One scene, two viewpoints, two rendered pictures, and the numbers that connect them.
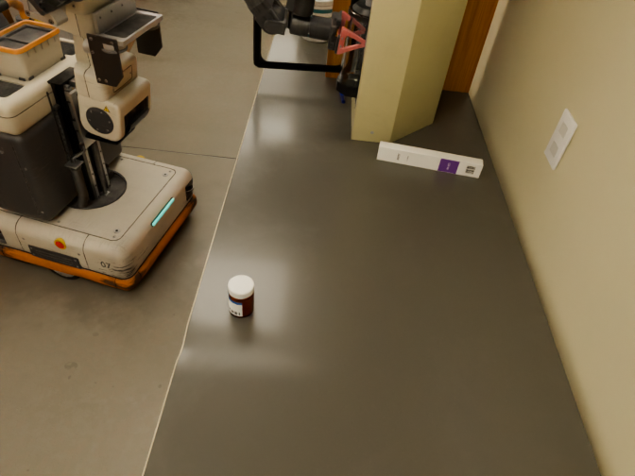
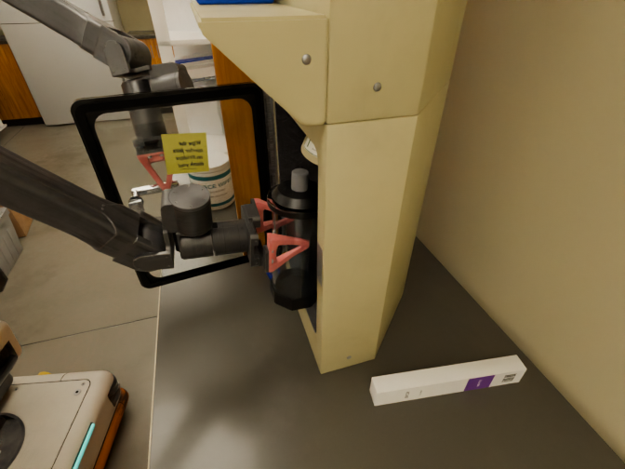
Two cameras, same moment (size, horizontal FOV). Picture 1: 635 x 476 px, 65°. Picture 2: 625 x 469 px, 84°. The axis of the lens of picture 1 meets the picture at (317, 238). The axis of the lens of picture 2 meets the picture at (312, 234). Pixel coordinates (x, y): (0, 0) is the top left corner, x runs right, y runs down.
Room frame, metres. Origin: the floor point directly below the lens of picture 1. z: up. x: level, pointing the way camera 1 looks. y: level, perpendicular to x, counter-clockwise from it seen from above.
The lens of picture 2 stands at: (0.86, 0.05, 1.54)
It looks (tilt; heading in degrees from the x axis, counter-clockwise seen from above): 36 degrees down; 345
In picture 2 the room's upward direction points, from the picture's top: straight up
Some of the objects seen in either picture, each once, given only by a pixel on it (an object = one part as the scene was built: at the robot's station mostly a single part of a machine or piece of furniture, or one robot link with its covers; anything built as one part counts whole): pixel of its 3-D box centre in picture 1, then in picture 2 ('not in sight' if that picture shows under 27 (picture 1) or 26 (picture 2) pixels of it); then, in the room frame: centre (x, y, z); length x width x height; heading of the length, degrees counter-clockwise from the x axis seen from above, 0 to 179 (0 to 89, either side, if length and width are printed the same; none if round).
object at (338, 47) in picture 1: (349, 38); (280, 242); (1.33, -0.02, 1.18); 0.09 x 0.07 x 0.07; 93
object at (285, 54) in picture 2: not in sight; (246, 51); (1.37, 0.00, 1.46); 0.32 x 0.11 x 0.10; 2
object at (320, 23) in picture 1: (323, 28); (234, 236); (1.35, 0.06, 1.18); 0.10 x 0.07 x 0.07; 3
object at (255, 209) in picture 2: (349, 28); (272, 221); (1.39, -0.01, 1.18); 0.09 x 0.07 x 0.07; 93
